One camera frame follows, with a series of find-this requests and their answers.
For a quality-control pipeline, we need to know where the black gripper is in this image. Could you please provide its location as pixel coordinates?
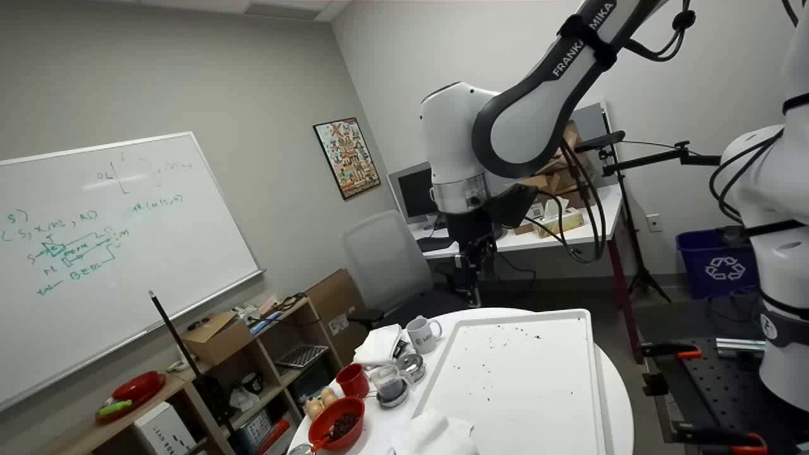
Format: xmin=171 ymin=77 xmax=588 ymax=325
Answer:
xmin=442 ymin=205 xmax=507 ymax=294

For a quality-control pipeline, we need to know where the white plastic tray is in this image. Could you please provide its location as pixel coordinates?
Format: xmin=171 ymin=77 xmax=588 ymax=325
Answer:
xmin=408 ymin=306 xmax=611 ymax=455

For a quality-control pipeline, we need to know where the white mug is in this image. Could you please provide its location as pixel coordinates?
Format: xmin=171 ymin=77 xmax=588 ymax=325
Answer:
xmin=404 ymin=314 xmax=444 ymax=357

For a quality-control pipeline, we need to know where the white desk with red leg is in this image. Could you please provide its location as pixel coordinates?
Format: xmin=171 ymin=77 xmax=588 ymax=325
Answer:
xmin=408 ymin=179 xmax=647 ymax=363

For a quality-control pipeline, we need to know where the grey office chair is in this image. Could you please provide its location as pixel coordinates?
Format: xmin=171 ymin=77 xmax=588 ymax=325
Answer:
xmin=342 ymin=209 xmax=438 ymax=321

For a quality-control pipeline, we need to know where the black computer monitor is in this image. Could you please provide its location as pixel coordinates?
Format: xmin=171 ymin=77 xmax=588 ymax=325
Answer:
xmin=386 ymin=158 xmax=440 ymax=228

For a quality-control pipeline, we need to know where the small round metal tin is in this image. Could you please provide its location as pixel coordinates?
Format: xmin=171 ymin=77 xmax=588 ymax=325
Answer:
xmin=395 ymin=350 xmax=427 ymax=383

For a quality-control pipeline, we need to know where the stack of folded white cloths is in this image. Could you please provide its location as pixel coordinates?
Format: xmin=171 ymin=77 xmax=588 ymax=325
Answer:
xmin=351 ymin=324 xmax=404 ymax=367

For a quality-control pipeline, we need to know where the pile of cardboard boxes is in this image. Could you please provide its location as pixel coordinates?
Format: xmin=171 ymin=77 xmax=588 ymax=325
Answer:
xmin=502 ymin=122 xmax=602 ymax=237

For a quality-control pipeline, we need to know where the clear glass with dark contents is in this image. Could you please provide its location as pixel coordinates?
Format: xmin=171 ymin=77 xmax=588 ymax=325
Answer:
xmin=375 ymin=377 xmax=411 ymax=411

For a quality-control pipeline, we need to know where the red cup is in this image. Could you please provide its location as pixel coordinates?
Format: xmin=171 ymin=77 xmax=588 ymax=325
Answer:
xmin=333 ymin=361 xmax=371 ymax=401

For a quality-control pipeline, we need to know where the framed colourful poster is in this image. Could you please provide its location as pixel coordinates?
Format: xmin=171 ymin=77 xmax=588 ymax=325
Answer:
xmin=310 ymin=114 xmax=384 ymax=203

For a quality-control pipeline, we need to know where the round white table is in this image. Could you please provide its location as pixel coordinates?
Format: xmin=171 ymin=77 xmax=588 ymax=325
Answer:
xmin=286 ymin=306 xmax=638 ymax=455

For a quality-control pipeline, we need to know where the red bowl with dark contents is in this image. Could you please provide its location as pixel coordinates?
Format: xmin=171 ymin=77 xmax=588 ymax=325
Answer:
xmin=305 ymin=397 xmax=368 ymax=455

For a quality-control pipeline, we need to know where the wooden shelf unit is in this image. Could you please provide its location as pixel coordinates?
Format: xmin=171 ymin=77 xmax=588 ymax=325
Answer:
xmin=49 ymin=294 xmax=349 ymax=455

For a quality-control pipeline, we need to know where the blue recycling bin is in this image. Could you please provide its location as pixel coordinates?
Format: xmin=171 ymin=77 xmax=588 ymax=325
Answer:
xmin=676 ymin=225 xmax=762 ymax=304

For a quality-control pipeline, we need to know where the small open cardboard box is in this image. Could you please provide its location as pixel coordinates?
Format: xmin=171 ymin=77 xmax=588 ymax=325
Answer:
xmin=180 ymin=309 xmax=253 ymax=367

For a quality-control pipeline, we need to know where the black robot workbench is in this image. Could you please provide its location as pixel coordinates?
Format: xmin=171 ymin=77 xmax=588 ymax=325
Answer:
xmin=638 ymin=334 xmax=809 ymax=455

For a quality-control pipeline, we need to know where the thin black pole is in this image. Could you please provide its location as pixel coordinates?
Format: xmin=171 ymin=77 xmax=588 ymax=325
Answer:
xmin=146 ymin=291 xmax=214 ymax=400

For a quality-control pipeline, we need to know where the whiteboard with green writing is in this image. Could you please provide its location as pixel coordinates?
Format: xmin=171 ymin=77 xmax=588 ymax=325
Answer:
xmin=0 ymin=129 xmax=265 ymax=414

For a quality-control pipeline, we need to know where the white appliance box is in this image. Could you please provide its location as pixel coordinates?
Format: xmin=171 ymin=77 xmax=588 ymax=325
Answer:
xmin=132 ymin=401 xmax=199 ymax=455

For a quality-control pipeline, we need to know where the red plate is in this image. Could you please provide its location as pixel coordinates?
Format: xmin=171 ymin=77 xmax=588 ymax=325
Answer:
xmin=111 ymin=368 xmax=170 ymax=407

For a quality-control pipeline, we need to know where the green and red toy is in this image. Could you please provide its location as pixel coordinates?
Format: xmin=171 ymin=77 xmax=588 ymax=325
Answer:
xmin=93 ymin=397 xmax=137 ymax=425

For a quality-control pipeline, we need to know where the black tripod camera stand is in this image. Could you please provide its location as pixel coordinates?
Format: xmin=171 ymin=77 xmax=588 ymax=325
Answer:
xmin=576 ymin=112 xmax=725 ymax=304

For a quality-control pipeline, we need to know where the black clamp with orange handle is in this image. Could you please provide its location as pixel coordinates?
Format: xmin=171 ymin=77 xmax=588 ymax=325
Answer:
xmin=669 ymin=419 xmax=772 ymax=455
xmin=640 ymin=339 xmax=708 ymax=367

